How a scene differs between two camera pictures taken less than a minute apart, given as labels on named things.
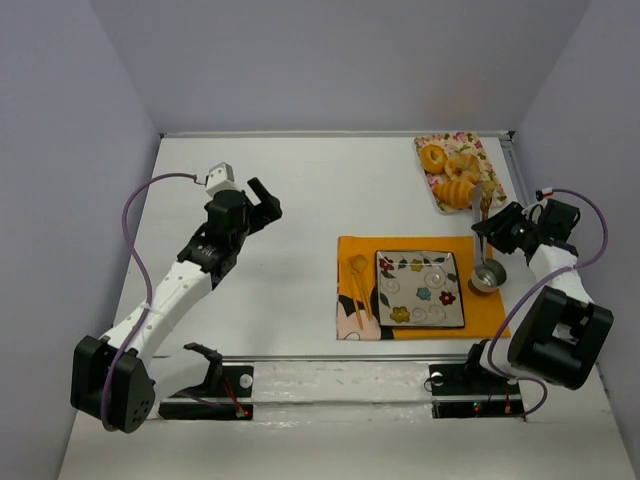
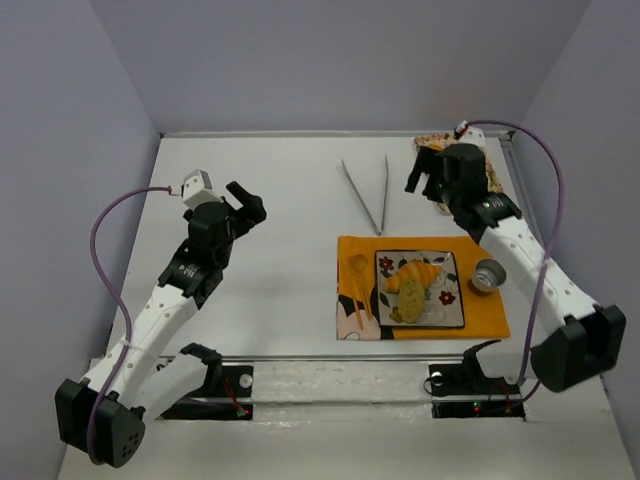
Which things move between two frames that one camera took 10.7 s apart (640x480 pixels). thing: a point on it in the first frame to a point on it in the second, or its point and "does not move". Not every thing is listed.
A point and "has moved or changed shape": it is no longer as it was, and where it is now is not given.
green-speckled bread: [493, 190] has moved or changed shape
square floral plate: [418, 289] does not move
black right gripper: [498, 229] to [428, 175]
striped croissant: [457, 193] has moved or changed shape
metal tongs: [481, 194] has moved or changed shape
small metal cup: [488, 276] does not move
